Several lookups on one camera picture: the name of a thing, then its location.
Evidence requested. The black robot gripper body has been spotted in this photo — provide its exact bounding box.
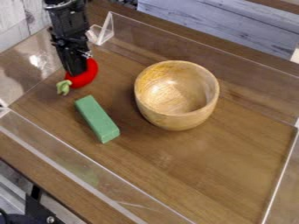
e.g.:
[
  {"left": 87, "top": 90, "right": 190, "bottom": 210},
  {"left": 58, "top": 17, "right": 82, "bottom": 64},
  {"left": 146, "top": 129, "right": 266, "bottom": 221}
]
[{"left": 43, "top": 0, "right": 91, "bottom": 51}]

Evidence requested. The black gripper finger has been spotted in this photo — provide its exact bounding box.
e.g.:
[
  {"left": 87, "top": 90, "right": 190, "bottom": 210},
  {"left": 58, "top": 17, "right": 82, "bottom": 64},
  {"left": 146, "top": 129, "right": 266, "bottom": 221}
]
[{"left": 65, "top": 47, "right": 91, "bottom": 77}]

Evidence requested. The red plush strawberry toy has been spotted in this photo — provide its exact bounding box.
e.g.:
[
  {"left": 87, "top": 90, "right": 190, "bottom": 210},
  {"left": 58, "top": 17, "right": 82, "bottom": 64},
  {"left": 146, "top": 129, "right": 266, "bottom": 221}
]
[{"left": 57, "top": 58, "right": 99, "bottom": 95}]

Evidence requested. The green rectangular block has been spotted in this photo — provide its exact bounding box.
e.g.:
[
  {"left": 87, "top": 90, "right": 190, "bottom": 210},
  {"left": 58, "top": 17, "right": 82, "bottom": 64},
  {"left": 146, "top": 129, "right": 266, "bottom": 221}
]
[{"left": 75, "top": 95, "right": 121, "bottom": 144}]

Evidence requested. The wooden bowl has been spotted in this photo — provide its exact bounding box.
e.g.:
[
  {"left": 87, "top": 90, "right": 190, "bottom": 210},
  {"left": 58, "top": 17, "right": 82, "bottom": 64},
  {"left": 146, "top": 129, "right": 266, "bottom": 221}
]
[{"left": 135, "top": 60, "right": 221, "bottom": 131}]

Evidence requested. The clear acrylic corner bracket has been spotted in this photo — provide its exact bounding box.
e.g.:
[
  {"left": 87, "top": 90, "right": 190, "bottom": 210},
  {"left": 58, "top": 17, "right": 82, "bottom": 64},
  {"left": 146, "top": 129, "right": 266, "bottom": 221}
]
[{"left": 87, "top": 12, "right": 115, "bottom": 46}]

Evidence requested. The clear acrylic tray wall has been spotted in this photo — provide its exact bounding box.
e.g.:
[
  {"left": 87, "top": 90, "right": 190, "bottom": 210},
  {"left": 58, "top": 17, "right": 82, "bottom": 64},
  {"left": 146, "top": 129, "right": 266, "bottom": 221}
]
[{"left": 0, "top": 12, "right": 299, "bottom": 224}]

